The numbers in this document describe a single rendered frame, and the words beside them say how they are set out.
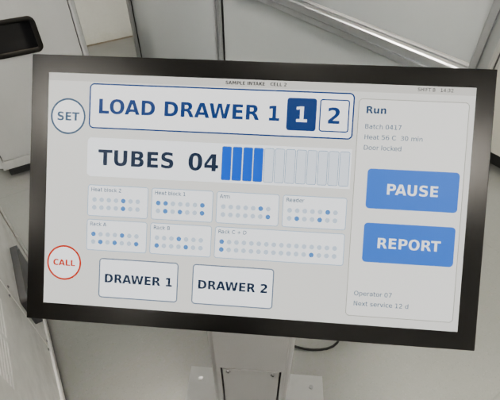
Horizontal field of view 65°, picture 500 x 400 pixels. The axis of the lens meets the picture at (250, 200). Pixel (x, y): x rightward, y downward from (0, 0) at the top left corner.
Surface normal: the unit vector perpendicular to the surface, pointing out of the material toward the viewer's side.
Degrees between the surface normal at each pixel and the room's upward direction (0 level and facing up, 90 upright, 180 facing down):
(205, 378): 5
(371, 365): 0
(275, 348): 90
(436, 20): 90
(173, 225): 50
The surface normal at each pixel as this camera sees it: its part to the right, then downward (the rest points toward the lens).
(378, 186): -0.06, 0.05
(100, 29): 0.56, 0.56
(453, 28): -0.83, 0.38
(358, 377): 0.00, -0.73
